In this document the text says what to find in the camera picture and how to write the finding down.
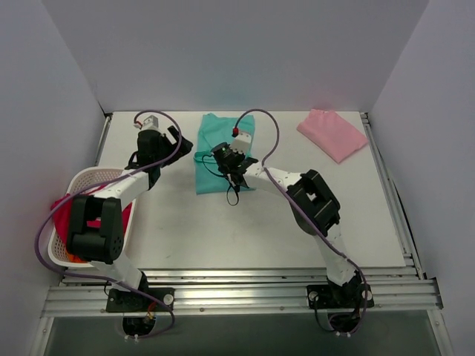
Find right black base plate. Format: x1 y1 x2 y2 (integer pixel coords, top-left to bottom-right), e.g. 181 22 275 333
307 283 375 309

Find white plastic laundry basket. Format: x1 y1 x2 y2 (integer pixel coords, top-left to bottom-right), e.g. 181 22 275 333
47 167 137 268

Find folded pink t shirt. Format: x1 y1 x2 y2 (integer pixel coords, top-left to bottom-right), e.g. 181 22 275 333
297 109 368 164

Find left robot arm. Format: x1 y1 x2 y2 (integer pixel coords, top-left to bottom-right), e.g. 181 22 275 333
66 126 193 311

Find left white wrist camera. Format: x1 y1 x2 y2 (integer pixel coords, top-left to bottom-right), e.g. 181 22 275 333
134 115 159 131

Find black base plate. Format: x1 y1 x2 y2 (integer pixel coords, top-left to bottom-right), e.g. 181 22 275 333
307 283 375 309
105 288 175 313

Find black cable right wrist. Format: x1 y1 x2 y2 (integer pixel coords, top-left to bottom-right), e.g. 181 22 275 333
201 154 242 208

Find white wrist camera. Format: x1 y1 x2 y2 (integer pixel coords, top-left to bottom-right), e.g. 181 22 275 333
134 115 159 131
230 128 252 155

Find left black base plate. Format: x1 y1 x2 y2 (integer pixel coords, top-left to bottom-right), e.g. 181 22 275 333
105 288 175 313

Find aluminium rail frame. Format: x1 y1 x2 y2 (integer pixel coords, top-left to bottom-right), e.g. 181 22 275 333
40 111 444 318

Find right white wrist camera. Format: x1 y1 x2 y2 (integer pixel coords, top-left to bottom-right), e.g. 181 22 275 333
230 128 252 155

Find teal t shirt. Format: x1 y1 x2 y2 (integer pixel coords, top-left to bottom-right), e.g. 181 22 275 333
194 113 238 195

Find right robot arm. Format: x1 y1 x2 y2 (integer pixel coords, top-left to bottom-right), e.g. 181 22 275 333
211 142 369 306

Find crimson t shirt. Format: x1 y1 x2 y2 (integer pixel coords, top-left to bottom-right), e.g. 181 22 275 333
50 185 133 264

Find orange t shirt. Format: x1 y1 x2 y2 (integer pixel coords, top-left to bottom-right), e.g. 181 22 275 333
65 251 87 264

